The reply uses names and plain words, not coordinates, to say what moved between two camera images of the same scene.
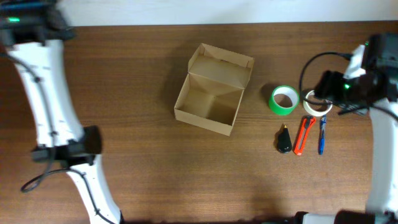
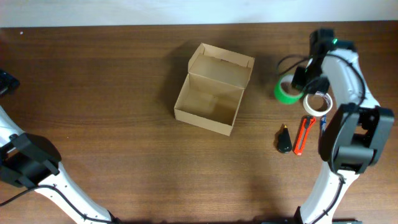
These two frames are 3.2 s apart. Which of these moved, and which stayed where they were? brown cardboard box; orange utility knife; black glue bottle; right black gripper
Moved: right black gripper
Stayed: orange utility knife; brown cardboard box; black glue bottle
